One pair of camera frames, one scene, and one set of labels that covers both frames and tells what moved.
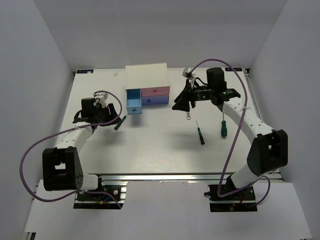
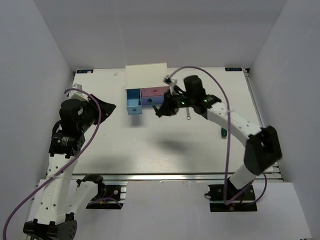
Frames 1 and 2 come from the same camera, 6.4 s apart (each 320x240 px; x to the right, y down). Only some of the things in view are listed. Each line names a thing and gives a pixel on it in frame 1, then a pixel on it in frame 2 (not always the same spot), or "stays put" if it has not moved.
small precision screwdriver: (201, 138) to (154, 105)
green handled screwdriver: (223, 130) stays put
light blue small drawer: (133, 101) stays put
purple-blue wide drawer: (154, 100) stays put
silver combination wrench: (188, 117) stays put
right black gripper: (182, 100) to (168, 108)
